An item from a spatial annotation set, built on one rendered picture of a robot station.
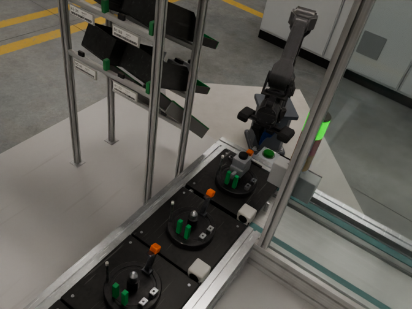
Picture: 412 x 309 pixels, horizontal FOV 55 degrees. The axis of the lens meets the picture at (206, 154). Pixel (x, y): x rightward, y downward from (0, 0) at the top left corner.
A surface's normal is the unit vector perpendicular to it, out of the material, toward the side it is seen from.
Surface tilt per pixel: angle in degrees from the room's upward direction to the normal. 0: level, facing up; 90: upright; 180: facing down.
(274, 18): 90
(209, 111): 0
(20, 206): 0
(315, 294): 90
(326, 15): 90
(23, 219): 0
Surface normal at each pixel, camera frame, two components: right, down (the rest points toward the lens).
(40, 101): 0.15, -0.73
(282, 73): -0.04, -0.34
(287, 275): -0.56, 0.49
